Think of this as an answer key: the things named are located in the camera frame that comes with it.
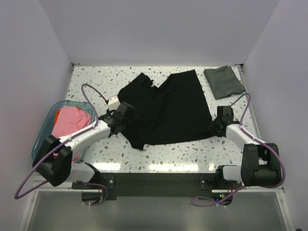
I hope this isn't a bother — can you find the black t shirt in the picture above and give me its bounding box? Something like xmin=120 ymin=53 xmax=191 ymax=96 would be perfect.
xmin=117 ymin=70 xmax=213 ymax=150

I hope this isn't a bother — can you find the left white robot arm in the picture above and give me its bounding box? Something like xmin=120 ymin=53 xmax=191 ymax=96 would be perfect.
xmin=32 ymin=102 xmax=135 ymax=189

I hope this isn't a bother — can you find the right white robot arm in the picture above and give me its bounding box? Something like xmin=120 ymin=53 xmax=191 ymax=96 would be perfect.
xmin=208 ymin=106 xmax=283 ymax=189

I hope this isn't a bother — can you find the folded grey t shirt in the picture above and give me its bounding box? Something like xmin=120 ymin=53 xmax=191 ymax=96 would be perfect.
xmin=204 ymin=65 xmax=245 ymax=100

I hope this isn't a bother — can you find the pink t shirt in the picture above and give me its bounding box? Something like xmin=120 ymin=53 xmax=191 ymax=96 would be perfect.
xmin=50 ymin=105 xmax=93 ymax=164

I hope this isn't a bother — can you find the orange garment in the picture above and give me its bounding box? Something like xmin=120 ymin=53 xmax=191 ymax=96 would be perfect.
xmin=53 ymin=109 xmax=61 ymax=126

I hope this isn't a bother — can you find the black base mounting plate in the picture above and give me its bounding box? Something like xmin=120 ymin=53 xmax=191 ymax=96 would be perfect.
xmin=72 ymin=173 xmax=242 ymax=200

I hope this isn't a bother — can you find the teal plastic laundry basket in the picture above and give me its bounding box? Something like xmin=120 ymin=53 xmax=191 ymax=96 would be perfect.
xmin=32 ymin=100 xmax=95 ymax=159

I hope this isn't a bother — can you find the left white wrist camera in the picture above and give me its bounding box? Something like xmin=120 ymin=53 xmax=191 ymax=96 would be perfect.
xmin=107 ymin=95 xmax=120 ymax=111

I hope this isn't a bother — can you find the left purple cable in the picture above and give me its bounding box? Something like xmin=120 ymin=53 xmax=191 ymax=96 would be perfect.
xmin=14 ymin=83 xmax=114 ymax=200

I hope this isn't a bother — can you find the purple cable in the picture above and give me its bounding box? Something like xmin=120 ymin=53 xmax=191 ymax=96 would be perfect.
xmin=190 ymin=92 xmax=286 ymax=209
xmin=14 ymin=83 xmax=114 ymax=200

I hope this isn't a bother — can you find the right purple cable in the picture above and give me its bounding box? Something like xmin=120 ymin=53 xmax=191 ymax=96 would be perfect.
xmin=190 ymin=92 xmax=286 ymax=209

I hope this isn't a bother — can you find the aluminium frame rail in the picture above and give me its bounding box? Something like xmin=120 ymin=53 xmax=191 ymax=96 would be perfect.
xmin=30 ymin=173 xmax=285 ymax=193

